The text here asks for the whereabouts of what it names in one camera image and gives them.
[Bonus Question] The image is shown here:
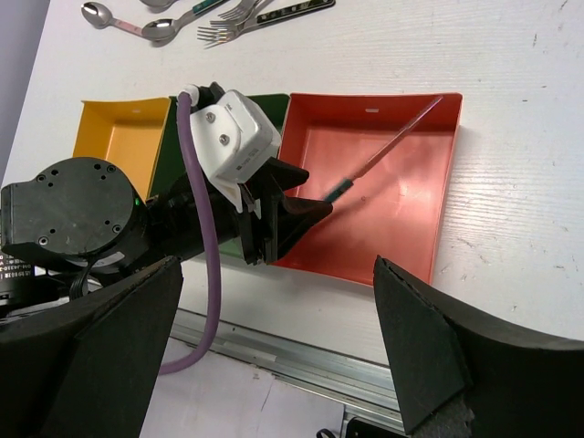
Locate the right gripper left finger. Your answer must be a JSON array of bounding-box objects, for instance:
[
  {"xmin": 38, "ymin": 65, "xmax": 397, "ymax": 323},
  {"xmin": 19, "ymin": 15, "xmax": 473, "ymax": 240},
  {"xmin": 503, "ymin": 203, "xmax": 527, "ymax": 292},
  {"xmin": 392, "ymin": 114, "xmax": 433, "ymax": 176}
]
[{"xmin": 1, "ymin": 257, "xmax": 183, "ymax": 437}]

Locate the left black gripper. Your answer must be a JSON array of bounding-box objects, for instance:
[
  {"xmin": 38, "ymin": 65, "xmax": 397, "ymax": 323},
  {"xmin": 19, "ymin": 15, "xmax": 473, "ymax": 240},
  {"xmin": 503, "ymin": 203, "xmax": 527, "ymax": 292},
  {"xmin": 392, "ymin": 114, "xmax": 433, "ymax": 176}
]
[{"xmin": 238, "ymin": 158, "xmax": 333, "ymax": 265}]

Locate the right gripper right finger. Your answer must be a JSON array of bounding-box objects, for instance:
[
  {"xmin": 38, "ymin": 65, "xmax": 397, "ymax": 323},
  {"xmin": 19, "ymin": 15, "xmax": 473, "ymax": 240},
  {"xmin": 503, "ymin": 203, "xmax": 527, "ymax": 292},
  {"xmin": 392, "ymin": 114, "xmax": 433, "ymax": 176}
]
[{"xmin": 373, "ymin": 257, "xmax": 583, "ymax": 437}]

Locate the teal handled knife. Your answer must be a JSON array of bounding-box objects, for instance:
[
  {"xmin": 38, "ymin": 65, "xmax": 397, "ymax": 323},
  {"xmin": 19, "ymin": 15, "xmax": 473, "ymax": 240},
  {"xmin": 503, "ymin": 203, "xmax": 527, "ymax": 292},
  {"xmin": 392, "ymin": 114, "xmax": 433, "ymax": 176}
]
[{"xmin": 323, "ymin": 96, "xmax": 443, "ymax": 203}]

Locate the dark handled fork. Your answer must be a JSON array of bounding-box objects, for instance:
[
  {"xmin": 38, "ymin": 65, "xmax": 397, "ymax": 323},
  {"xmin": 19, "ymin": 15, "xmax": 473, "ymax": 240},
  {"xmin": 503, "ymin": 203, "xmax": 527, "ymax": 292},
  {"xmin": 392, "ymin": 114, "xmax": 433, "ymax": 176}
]
[{"xmin": 197, "ymin": 0, "xmax": 336, "ymax": 47}]

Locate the pink handled fork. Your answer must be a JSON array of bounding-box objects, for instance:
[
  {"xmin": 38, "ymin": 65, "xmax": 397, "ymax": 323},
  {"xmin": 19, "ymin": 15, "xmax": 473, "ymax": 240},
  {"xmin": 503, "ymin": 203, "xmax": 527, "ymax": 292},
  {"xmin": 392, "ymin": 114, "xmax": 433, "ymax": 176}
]
[{"xmin": 209, "ymin": 0, "xmax": 264, "ymax": 28}]

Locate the teal handled spoon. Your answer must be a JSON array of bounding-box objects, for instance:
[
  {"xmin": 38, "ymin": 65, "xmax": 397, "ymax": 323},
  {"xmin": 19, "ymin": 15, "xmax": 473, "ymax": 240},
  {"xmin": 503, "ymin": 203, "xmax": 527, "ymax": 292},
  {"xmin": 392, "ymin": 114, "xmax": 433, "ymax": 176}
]
[{"xmin": 141, "ymin": 0, "xmax": 224, "ymax": 43}]

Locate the pink handled spoon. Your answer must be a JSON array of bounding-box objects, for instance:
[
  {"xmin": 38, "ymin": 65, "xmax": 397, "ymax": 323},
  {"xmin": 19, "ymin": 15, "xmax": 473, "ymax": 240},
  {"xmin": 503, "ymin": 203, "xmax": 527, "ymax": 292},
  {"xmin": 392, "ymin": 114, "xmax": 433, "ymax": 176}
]
[{"xmin": 81, "ymin": 1, "xmax": 145, "ymax": 39}]

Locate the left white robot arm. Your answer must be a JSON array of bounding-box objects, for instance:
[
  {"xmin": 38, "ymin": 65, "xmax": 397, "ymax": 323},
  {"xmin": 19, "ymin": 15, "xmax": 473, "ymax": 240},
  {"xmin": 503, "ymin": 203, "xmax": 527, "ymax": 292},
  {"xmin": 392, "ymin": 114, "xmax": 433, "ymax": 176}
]
[{"xmin": 1, "ymin": 158, "xmax": 333, "ymax": 314}]

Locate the red plastic bin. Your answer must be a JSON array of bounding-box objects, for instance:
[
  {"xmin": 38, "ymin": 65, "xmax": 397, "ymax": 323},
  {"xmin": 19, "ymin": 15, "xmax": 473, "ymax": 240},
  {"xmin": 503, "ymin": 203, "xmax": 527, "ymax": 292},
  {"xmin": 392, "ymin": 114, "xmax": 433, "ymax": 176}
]
[{"xmin": 279, "ymin": 93, "xmax": 463, "ymax": 285}]

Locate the green plastic bin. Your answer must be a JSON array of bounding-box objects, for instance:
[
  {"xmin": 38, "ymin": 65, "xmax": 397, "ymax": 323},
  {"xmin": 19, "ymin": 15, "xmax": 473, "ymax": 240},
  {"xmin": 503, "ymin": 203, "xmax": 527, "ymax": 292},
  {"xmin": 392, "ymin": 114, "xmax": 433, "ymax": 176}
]
[{"xmin": 148, "ymin": 93, "xmax": 291, "ymax": 261}]

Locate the yellow plastic bin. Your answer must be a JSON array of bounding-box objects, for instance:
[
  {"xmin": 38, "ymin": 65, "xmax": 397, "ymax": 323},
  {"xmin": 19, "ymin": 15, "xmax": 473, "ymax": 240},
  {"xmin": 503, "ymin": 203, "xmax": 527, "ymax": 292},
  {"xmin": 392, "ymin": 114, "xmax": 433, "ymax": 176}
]
[{"xmin": 72, "ymin": 98, "xmax": 172, "ymax": 199}]

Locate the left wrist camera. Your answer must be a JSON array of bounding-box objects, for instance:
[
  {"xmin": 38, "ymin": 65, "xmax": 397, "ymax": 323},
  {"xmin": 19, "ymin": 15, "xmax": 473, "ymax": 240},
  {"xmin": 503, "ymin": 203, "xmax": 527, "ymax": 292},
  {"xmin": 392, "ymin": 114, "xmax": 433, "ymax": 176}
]
[{"xmin": 176, "ymin": 85, "xmax": 282, "ymax": 213}]

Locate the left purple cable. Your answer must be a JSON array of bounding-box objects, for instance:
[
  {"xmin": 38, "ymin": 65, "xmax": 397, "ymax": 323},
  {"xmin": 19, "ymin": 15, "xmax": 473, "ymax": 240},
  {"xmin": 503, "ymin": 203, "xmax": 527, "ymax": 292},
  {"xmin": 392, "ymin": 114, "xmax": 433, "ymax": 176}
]
[{"xmin": 157, "ymin": 90, "xmax": 223, "ymax": 376}]

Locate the dark handled spoon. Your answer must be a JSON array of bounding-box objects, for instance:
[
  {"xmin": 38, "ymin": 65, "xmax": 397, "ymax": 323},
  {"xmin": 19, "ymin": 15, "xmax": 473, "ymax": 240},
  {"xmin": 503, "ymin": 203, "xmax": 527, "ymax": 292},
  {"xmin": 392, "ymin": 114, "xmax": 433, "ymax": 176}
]
[{"xmin": 141, "ymin": 0, "xmax": 176, "ymax": 9}]

